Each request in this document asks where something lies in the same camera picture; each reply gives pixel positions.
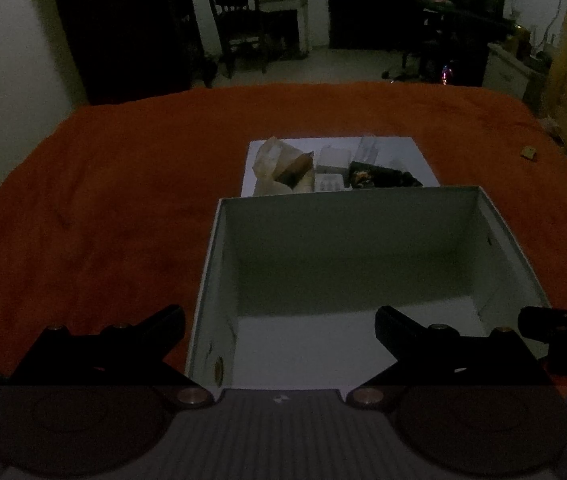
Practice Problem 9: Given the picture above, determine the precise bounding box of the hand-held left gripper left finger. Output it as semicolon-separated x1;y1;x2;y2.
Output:
11;305;215;406

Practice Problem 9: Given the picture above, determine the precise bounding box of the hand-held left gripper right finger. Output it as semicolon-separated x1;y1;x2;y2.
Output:
345;305;555;406

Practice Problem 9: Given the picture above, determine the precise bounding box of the white cardboard box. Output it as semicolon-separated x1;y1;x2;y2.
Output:
186;185;552;392

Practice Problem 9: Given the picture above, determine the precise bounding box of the black printed packet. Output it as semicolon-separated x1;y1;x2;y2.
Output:
347;160;424;190

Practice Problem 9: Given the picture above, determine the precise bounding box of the white blister pack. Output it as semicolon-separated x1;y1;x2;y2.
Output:
313;172;353;192

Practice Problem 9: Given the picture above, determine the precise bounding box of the small white box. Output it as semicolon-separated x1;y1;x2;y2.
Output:
317;147;355;172

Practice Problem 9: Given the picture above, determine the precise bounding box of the clear plastic case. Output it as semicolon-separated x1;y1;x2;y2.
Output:
353;135;380;167

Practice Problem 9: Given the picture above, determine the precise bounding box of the brown wooden block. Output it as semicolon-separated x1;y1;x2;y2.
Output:
276;152;315;190

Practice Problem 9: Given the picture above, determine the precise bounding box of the orange cloth covered desktop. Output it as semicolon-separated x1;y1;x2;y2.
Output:
0;82;567;391

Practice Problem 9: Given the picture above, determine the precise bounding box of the low white cabinet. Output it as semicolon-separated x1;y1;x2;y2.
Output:
482;42;550;107

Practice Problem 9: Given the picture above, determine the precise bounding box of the black office chair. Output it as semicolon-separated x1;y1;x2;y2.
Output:
381;0;445;84

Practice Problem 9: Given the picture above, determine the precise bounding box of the dark tall wardrobe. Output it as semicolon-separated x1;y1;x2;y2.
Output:
46;0;205;107

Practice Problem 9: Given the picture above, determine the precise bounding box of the dark wooden chair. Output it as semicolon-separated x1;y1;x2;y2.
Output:
204;0;267;79

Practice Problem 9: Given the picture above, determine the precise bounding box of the white mantel frame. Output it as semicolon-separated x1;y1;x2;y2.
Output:
258;0;311;57

